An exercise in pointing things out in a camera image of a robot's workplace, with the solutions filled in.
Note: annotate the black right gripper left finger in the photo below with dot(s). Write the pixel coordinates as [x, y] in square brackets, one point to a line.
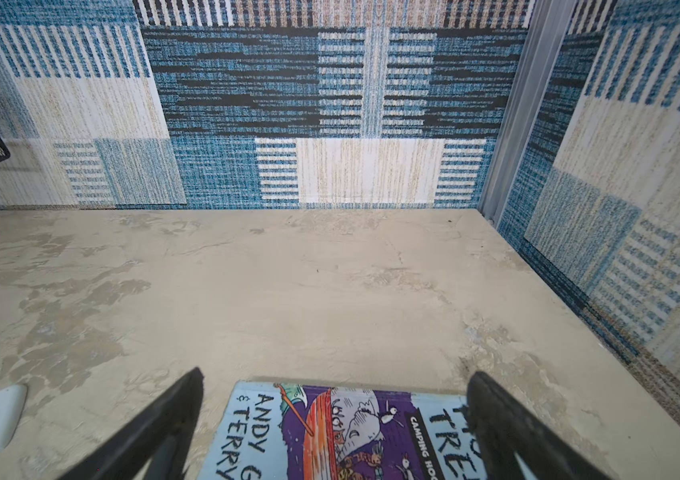
[155, 443]

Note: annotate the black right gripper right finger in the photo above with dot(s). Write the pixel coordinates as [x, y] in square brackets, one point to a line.
[513, 443]

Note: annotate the colourful magazine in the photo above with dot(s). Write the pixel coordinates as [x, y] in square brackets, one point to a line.
[293, 431]

